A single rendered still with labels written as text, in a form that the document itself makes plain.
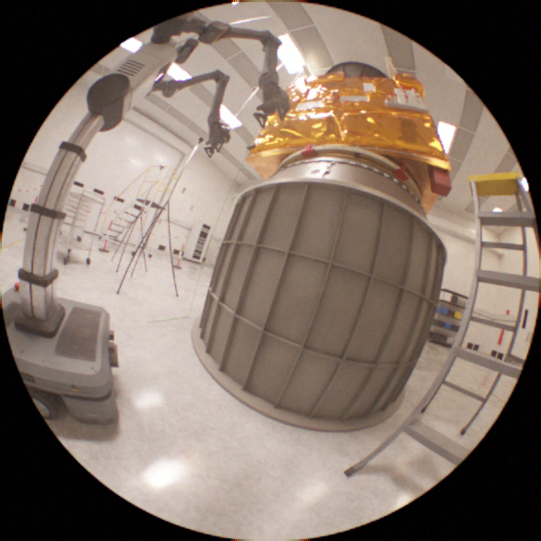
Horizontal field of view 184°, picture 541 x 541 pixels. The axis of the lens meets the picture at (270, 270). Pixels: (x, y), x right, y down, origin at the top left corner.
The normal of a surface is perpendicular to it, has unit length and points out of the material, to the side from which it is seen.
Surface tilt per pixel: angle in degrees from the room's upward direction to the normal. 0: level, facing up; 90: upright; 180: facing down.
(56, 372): 45
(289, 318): 90
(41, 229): 90
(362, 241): 90
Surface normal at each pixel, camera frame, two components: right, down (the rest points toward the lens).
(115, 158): 0.82, 0.26
